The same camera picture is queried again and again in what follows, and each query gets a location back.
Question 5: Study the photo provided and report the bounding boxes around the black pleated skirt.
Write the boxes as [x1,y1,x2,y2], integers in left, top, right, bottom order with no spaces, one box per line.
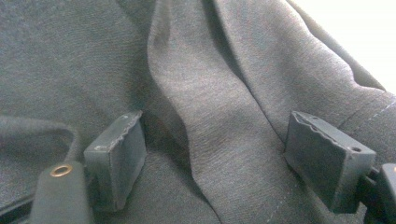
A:
[0,0,396,224]

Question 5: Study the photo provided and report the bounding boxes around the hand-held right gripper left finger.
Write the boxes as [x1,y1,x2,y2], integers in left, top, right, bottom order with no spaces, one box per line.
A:
[82,109,149,213]

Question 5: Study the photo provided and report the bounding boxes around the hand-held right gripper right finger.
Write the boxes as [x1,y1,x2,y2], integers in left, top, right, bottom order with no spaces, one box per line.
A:
[283,110,378,215]

